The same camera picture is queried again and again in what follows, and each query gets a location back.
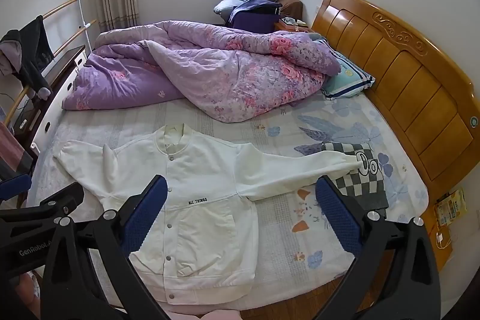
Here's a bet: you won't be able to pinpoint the black white checkered garment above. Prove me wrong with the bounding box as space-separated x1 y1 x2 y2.
320 142 389 218

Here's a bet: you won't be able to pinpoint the white button-up jacket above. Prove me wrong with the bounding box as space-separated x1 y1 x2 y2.
55 124 360 305

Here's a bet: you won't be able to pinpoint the wooden clothes rack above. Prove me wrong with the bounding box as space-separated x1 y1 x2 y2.
2 0 98 127

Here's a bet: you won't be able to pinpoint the black clothes on rack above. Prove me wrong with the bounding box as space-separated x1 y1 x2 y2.
1 15 55 100

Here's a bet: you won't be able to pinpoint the pink red folded fabric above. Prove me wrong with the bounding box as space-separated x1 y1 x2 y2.
0 123 32 180

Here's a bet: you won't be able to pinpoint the yellow package on floor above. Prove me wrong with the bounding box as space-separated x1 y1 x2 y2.
434 188 468 227

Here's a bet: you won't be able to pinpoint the floral white bed sheet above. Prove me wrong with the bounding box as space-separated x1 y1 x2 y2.
27 93 429 310

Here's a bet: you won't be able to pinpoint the wooden headboard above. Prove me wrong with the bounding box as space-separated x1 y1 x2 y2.
312 0 479 269

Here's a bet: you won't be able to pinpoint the light blue pillow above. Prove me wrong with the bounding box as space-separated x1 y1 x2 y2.
315 37 375 100

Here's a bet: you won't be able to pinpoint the purple floral quilt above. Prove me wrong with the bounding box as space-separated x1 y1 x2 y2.
63 20 341 123

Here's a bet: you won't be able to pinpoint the wooden nightstand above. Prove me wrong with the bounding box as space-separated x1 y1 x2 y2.
273 19 313 32

